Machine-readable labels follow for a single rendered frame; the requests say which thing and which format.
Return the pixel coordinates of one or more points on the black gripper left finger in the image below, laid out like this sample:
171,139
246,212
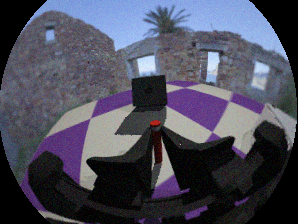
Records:
136,163

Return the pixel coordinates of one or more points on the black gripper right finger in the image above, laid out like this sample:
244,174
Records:
185,155

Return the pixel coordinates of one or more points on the red peg with white band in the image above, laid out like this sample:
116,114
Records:
155,127

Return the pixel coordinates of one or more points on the black sloped panel with round hole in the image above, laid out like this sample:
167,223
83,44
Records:
149,91

